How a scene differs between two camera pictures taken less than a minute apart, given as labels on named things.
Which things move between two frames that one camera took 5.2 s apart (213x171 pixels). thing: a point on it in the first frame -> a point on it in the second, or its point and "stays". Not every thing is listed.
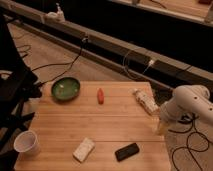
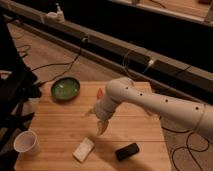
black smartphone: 126,151 stays
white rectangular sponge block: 82,151 stays
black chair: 18,83 stays
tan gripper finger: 162,128 -> 101,126
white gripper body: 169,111 -> 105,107
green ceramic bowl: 65,88 stays
